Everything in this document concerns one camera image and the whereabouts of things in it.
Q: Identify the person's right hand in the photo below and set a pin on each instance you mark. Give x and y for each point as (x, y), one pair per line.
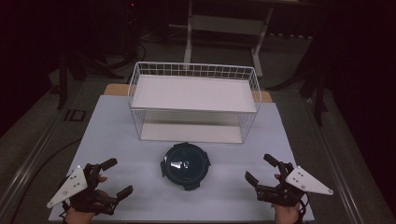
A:
(286, 215)

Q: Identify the metal floor rail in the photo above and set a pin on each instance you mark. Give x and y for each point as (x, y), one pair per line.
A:
(28, 168)
(336, 161)

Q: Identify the dark round lid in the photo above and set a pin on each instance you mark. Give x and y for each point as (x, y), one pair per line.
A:
(186, 174)

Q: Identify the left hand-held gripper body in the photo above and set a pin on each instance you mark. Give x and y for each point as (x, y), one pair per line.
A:
(72, 184)

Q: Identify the white metal desk frame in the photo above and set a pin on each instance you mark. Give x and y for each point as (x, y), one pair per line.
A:
(224, 25)

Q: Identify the black stand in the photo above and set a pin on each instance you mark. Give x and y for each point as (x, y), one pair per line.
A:
(63, 81)

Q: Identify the person's left hand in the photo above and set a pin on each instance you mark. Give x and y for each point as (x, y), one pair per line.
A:
(77, 217)

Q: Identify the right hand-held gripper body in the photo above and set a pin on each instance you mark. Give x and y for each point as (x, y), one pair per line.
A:
(303, 180)

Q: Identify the white table mat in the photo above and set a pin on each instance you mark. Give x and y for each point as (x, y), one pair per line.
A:
(109, 140)

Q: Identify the black floor plate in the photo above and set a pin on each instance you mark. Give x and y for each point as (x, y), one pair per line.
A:
(74, 115)

